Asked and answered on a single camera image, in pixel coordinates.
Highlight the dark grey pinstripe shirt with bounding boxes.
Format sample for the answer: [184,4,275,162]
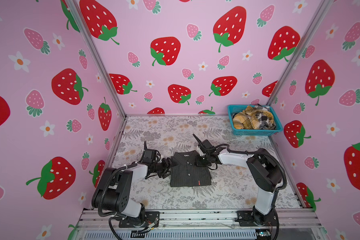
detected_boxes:
[170,151,212,188]

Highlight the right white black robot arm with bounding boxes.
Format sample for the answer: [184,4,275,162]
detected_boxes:
[196,138,287,217]

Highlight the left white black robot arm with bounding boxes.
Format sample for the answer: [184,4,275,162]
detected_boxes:
[92,149,178,218]

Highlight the teal plastic basket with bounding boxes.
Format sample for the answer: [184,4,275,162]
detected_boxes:
[228,104,283,136]

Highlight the yellow plaid shirt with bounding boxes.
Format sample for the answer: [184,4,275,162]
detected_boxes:
[233,105,277,130]

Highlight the right black corrugated cable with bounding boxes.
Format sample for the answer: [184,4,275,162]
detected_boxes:
[192,133,288,193]

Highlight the black corrugated cable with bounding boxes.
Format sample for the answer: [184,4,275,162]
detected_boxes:
[97,163,139,217]
[192,133,288,193]

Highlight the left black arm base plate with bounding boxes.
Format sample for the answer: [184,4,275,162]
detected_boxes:
[119,211,160,228]

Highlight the left black corrugated cable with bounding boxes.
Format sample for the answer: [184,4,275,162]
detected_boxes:
[97,163,139,217]

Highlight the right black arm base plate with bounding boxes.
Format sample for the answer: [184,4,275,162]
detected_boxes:
[235,210,278,227]

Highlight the aluminium frame rail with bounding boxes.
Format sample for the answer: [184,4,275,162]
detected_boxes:
[72,209,329,240]

